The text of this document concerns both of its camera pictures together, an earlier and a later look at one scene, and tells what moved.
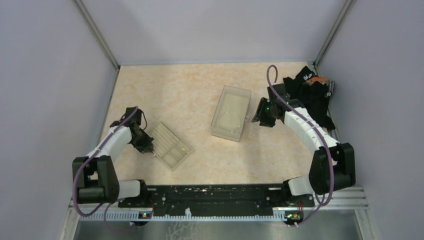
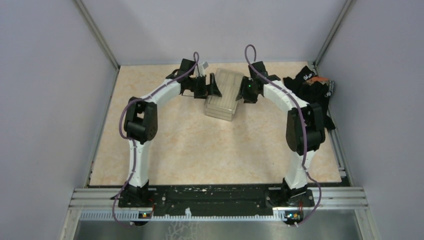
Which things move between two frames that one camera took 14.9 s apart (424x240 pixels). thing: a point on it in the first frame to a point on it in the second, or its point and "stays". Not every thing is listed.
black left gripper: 147,146 to 205,91
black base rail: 230,200 stays
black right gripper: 259,115 to 242,93
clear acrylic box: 230,114 to 227,82
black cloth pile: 313,92 stays
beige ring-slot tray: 168,148 to 228,83
